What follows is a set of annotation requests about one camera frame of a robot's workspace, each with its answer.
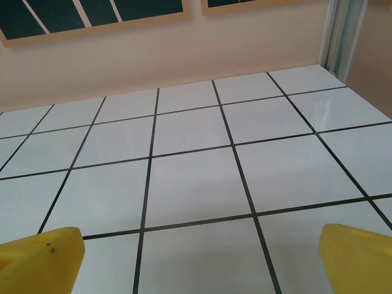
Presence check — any aluminium corner post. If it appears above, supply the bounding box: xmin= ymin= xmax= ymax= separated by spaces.
xmin=318 ymin=0 xmax=367 ymax=85

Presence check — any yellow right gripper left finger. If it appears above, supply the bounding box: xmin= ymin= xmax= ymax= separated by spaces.
xmin=0 ymin=226 xmax=85 ymax=294

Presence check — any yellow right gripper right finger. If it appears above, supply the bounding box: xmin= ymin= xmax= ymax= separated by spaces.
xmin=318 ymin=223 xmax=392 ymax=294

